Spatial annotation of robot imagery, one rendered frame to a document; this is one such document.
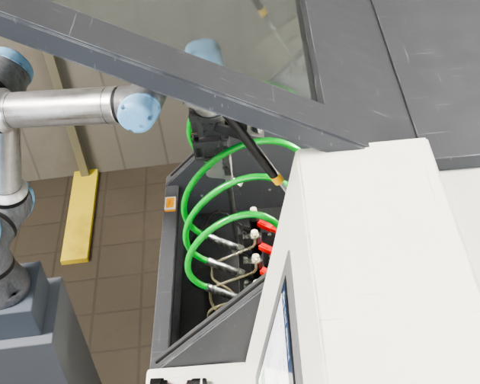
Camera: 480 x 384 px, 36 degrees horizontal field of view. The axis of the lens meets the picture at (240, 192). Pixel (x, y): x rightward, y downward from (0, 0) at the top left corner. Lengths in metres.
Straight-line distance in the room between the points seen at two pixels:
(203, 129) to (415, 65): 0.47
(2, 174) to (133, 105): 0.57
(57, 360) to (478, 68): 1.30
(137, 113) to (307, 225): 0.48
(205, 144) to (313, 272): 0.66
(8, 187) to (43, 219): 1.74
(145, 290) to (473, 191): 2.10
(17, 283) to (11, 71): 0.58
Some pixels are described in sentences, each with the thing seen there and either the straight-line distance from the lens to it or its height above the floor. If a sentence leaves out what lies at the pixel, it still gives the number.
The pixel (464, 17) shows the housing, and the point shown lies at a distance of 1.74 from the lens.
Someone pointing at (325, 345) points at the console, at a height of 1.55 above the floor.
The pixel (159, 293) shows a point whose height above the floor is 0.95.
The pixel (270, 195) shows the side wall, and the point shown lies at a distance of 2.20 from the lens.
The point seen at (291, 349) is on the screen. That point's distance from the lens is 1.14.
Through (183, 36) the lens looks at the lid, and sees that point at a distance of 1.31.
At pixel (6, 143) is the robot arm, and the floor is 1.31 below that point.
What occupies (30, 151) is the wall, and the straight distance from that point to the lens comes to 3.84.
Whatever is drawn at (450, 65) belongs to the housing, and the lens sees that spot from 1.57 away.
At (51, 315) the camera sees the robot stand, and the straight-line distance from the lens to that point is 2.12.
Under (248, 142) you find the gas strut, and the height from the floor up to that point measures 1.56.
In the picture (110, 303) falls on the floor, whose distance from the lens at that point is 3.20.
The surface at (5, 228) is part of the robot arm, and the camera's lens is 1.98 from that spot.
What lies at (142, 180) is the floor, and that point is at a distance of 3.75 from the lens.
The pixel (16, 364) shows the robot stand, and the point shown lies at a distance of 2.15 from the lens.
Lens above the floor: 2.32
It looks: 40 degrees down
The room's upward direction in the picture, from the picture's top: 8 degrees counter-clockwise
